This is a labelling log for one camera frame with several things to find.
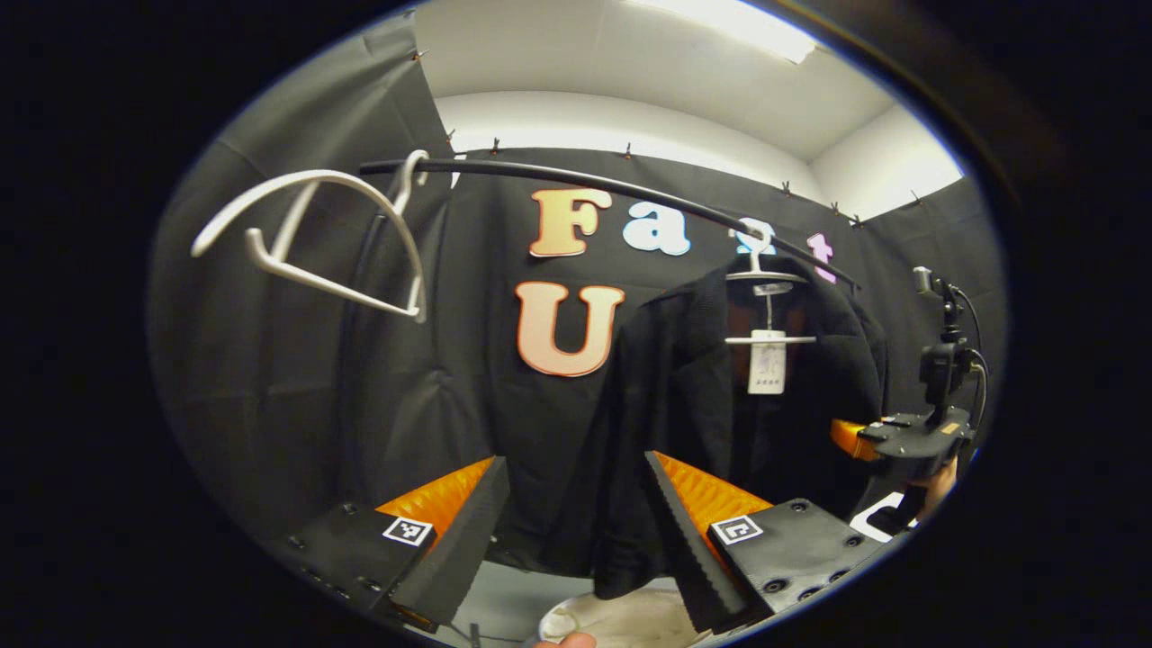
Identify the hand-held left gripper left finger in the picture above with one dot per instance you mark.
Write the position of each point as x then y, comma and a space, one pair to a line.
459, 558

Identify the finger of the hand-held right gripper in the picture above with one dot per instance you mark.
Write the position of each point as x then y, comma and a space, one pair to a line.
853, 438

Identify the black backdrop cloth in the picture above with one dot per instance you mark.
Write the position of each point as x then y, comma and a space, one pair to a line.
270, 360

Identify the white plastic hanger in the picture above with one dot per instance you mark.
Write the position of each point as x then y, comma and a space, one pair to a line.
760, 275
292, 225

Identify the white fabric laundry hamper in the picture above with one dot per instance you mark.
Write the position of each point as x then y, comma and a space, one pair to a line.
630, 621

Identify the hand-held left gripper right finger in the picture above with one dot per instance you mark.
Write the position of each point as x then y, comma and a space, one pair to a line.
688, 553

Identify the white paper garment tag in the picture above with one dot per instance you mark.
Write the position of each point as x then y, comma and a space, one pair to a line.
767, 369

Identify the black jacket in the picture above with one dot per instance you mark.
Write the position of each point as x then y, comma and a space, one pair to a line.
666, 405

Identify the black clothes rack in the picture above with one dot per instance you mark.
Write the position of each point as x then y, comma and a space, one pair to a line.
504, 166

